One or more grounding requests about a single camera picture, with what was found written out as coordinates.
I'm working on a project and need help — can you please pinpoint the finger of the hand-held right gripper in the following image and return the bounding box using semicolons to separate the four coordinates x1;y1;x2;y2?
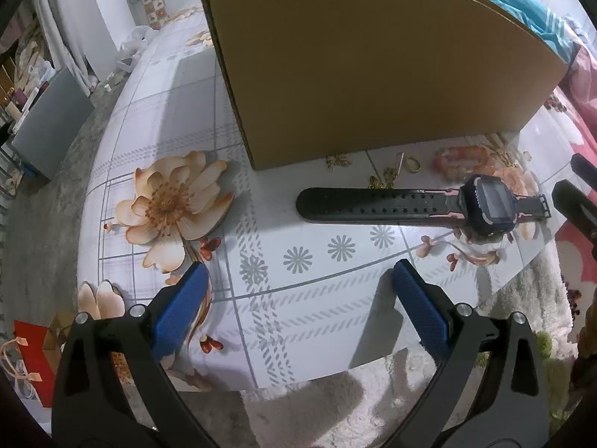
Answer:
551;179;597;258
570;153;597;184

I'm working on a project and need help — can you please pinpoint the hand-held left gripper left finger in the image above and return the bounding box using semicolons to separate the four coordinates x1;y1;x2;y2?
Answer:
50;260;220;448

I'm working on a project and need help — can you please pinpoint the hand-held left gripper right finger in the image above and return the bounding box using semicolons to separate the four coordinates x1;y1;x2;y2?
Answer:
373;259;551;448

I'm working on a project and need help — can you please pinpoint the black smartwatch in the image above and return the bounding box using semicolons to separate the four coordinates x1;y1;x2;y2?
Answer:
296;174;552;237

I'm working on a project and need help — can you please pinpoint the brown cardboard box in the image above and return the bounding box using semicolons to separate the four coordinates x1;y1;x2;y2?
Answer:
198;0;581;171

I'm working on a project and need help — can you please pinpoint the pink floral blanket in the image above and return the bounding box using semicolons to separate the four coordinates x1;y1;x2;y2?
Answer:
543;40;597;365

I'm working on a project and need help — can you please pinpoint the floral table cover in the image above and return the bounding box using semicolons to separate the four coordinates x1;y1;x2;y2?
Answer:
77;7;589;391

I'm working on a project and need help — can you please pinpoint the brown paper bag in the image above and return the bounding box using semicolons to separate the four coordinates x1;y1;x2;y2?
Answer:
43;312;80;374

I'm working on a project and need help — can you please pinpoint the red gift bag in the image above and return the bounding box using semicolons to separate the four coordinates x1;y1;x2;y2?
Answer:
12;320;59;410

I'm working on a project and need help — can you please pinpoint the blue blanket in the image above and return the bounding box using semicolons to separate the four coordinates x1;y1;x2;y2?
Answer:
450;0;584;64

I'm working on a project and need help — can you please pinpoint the white plastic bag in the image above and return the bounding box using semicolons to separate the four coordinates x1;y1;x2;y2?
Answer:
114;25;153;74

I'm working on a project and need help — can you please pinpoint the white curtain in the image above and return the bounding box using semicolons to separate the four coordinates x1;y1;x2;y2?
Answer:
30;0;115;95

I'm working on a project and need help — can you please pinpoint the pink bead bracelet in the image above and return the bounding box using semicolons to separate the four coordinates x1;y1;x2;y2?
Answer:
432;144;503;181

